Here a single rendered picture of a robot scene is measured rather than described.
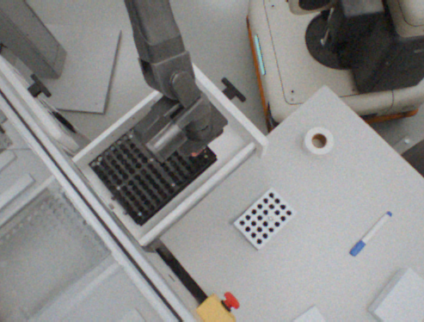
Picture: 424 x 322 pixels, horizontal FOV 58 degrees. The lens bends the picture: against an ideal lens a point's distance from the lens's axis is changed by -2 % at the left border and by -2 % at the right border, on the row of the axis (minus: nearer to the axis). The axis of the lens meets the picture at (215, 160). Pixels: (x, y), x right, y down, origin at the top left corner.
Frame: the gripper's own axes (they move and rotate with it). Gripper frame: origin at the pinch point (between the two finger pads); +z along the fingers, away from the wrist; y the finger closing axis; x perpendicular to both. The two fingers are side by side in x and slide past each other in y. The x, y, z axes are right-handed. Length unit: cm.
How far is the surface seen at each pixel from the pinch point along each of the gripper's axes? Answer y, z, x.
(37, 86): 19.6, 3.7, -36.1
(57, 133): 22.3, 1.8, -22.2
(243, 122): -9.7, 1.0, 2.6
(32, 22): 11, 60, -102
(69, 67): 11, 92, -97
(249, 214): 0.7, 13.9, 17.3
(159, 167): 9.8, 4.1, -2.4
